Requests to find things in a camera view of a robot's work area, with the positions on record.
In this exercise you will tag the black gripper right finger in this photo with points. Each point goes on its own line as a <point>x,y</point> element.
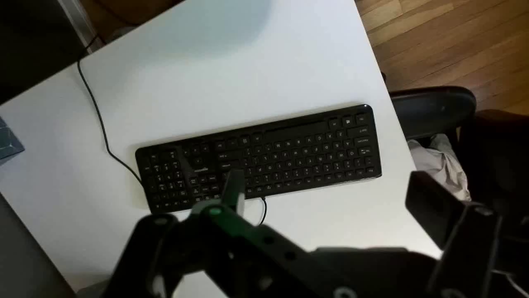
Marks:
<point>466,234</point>

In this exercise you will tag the white cloth on chair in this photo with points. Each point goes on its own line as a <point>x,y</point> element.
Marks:
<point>439,161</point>

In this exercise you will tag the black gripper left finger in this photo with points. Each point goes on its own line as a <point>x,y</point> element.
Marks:
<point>243,261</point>

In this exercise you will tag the teal tissue box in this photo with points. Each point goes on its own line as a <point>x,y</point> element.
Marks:
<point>8,143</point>

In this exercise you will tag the black leather office chair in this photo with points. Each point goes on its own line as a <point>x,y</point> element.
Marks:
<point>492,148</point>

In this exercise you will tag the black computer keyboard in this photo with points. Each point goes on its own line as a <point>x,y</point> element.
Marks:
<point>274,158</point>

